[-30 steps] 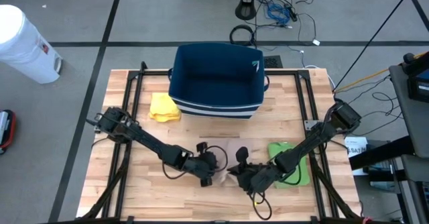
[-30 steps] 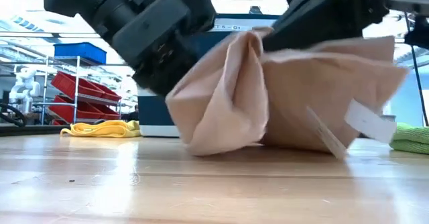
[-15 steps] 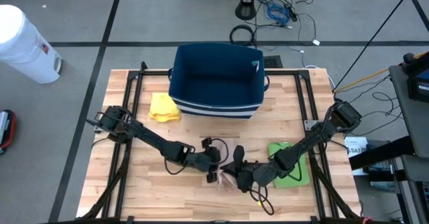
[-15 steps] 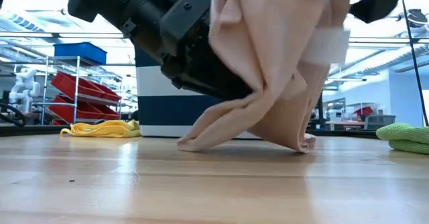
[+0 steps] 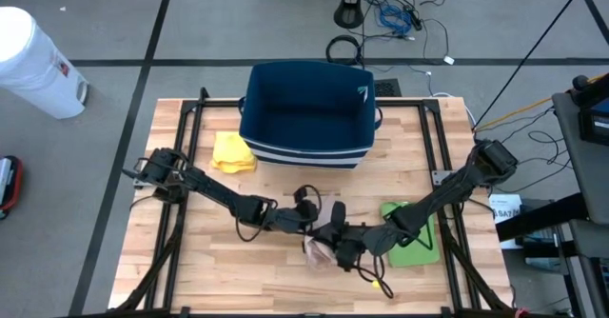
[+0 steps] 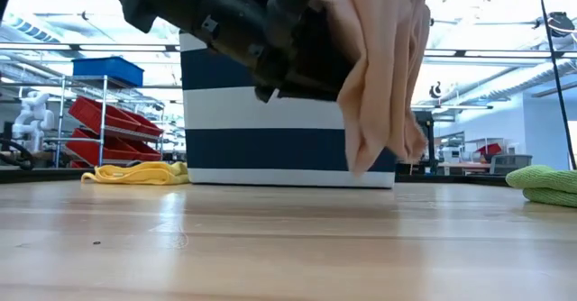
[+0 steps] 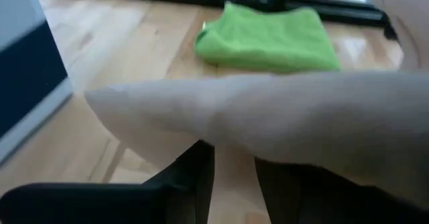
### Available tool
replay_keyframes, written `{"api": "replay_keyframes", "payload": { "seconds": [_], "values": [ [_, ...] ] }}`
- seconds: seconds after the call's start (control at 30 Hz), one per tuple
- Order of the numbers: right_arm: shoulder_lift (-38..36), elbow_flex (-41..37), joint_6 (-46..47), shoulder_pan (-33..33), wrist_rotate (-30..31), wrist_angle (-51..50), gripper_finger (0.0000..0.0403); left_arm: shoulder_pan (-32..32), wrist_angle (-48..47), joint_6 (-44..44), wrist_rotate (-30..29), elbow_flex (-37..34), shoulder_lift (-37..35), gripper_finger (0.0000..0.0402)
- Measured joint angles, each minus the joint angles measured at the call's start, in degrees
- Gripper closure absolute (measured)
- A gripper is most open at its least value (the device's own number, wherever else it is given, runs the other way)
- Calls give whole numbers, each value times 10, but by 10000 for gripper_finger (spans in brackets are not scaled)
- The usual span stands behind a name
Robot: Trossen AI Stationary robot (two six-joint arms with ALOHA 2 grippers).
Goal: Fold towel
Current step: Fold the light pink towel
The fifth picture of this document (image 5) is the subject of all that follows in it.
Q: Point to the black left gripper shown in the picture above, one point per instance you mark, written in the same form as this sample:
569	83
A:
295	218

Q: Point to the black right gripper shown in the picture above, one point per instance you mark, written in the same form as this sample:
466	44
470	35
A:
352	251

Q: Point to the tan cloth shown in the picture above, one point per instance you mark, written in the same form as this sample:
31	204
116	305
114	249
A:
319	256

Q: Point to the yellow microfibre towel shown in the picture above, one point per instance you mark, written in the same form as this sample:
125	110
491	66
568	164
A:
233	153

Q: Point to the green microfibre towel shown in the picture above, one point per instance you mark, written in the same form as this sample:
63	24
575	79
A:
414	253

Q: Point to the navy white striped fabric basket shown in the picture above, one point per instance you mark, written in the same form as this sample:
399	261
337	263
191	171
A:
309	113

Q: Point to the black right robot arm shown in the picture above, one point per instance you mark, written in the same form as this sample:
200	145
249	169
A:
447	189

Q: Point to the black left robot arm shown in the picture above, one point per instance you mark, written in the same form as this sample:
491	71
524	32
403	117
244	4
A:
214	192

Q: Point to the yellow label tag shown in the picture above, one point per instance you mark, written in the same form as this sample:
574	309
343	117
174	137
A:
376	284

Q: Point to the grey metal mounting plate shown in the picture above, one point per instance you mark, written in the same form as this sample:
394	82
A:
438	177
143	182

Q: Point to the black floor vent grate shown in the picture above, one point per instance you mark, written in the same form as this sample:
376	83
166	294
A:
387	88

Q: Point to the white printed paper sheet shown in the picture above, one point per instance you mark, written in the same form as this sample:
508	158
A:
504	211

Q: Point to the black floor stand base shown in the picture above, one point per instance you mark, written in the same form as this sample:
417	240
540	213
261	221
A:
348	15

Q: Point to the white power adapter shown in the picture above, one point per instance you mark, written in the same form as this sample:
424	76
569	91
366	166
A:
448	60

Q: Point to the black beam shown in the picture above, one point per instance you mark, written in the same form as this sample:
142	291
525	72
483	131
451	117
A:
542	218

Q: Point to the grey side table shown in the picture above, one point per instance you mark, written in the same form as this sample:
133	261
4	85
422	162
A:
585	175

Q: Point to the thin black pole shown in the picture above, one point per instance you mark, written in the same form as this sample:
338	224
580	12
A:
533	51

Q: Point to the red black floor device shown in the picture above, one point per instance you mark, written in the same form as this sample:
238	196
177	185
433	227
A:
9	184

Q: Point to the black electronic box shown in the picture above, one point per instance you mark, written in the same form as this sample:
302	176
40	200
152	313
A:
595	118

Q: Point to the white cylindrical trash bin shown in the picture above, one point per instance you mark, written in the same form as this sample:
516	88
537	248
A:
33	65

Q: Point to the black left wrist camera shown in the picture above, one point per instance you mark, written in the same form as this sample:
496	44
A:
301	194

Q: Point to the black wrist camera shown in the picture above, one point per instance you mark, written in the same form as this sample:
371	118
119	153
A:
338	213
301	194

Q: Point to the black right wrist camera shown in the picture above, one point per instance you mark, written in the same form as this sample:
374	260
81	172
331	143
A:
338	213

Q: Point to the black metal table frame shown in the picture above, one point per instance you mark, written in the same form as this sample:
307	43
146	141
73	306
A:
219	103

